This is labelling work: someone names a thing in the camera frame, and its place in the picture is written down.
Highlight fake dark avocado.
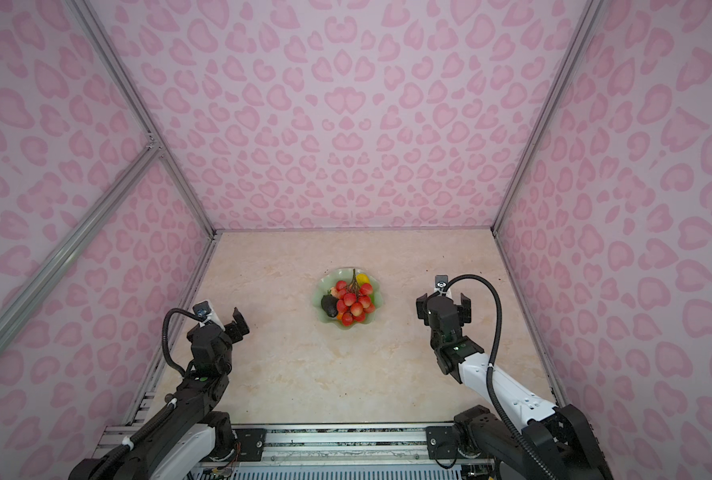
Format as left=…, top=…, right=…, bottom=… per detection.
left=320, top=294, right=339, bottom=318

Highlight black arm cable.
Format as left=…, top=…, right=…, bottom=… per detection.
left=442, top=274, right=558, bottom=480
left=162, top=307, right=204, bottom=379

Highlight fake red grape bunch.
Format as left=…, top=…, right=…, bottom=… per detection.
left=327, top=269, right=378, bottom=328

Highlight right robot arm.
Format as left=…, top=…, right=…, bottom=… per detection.
left=416, top=292, right=613, bottom=479

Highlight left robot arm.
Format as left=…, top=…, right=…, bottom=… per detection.
left=69, top=301, right=250, bottom=479

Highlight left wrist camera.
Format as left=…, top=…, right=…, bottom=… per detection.
left=192, top=300, right=225, bottom=329

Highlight green scalloped fruit bowl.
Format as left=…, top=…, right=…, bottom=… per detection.
left=311, top=267, right=384, bottom=329

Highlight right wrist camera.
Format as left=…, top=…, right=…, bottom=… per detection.
left=434, top=275, right=449, bottom=295

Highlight fake green yellow mango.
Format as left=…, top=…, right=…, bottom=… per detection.
left=356, top=273, right=370, bottom=286

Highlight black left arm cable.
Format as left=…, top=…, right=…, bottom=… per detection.
left=162, top=307, right=204, bottom=379

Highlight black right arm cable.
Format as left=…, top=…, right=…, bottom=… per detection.
left=442, top=274, right=558, bottom=480

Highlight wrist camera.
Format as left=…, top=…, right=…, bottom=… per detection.
left=192, top=300, right=225, bottom=329
left=434, top=275, right=449, bottom=295

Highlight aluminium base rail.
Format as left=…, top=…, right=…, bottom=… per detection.
left=94, top=422, right=495, bottom=480

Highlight diagonal aluminium brace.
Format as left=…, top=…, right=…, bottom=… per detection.
left=0, top=141, right=160, bottom=356

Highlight aluminium corner post left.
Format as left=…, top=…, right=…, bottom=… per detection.
left=64, top=0, right=218, bottom=240

